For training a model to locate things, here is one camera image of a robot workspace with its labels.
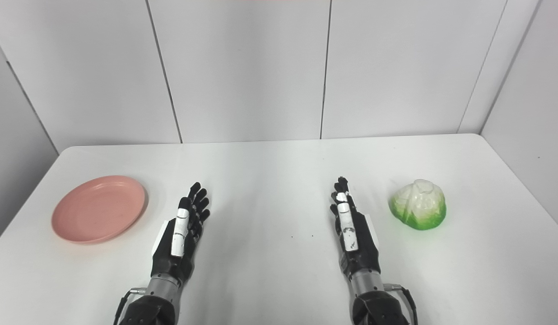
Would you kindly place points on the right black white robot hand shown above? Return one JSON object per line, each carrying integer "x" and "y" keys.
{"x": 351, "y": 225}

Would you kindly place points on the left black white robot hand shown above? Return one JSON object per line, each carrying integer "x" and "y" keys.
{"x": 185, "y": 225}

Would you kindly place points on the green white toy cabbage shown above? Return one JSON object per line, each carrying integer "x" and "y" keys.
{"x": 419, "y": 205}

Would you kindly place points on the pink plate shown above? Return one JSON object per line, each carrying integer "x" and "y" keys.
{"x": 99, "y": 209}

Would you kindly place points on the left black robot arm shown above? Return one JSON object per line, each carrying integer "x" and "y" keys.
{"x": 156, "y": 300}

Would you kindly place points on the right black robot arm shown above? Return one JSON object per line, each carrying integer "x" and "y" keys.
{"x": 374, "y": 298}

